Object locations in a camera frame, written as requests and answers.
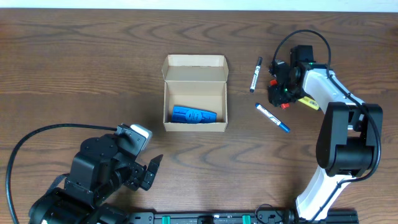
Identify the red black stapler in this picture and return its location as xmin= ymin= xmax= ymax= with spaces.
xmin=268 ymin=80 xmax=290 ymax=110

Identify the yellow highlighter pen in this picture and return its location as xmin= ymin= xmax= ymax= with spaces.
xmin=298 ymin=96 xmax=320 ymax=111

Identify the black white marker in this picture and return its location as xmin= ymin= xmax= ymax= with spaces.
xmin=249 ymin=57 xmax=262 ymax=93

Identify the blue white marker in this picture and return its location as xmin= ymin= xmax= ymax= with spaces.
xmin=256 ymin=103 xmax=290 ymax=133

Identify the blue plastic case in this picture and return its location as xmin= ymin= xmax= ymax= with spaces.
xmin=172 ymin=106 xmax=217 ymax=124

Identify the brown cardboard box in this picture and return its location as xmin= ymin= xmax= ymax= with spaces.
xmin=162 ymin=54 xmax=229 ymax=132

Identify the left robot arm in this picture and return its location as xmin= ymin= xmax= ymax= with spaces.
xmin=29 ymin=124 xmax=163 ymax=224

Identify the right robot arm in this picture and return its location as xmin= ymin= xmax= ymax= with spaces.
xmin=268 ymin=45 xmax=383 ymax=223

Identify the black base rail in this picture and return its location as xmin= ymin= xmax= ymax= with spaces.
xmin=124 ymin=202 xmax=360 ymax=224

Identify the right black cable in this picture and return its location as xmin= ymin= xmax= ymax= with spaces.
xmin=271 ymin=29 xmax=382 ymax=224

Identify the black cable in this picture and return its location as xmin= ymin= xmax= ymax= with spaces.
xmin=271 ymin=29 xmax=382 ymax=224
xmin=5 ymin=123 xmax=118 ymax=224

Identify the left black cable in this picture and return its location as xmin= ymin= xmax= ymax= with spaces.
xmin=5 ymin=123 xmax=118 ymax=224

